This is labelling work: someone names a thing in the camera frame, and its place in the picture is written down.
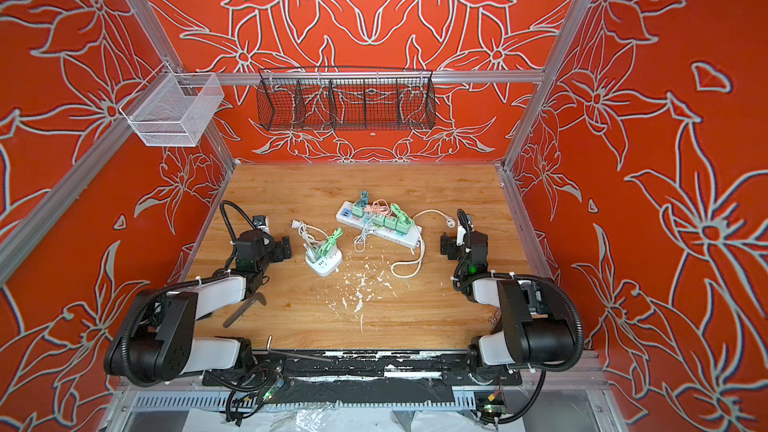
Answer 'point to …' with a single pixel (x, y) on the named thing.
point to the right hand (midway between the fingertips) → (458, 229)
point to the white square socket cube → (327, 264)
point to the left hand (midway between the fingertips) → (272, 236)
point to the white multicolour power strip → (411, 238)
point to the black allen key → (243, 307)
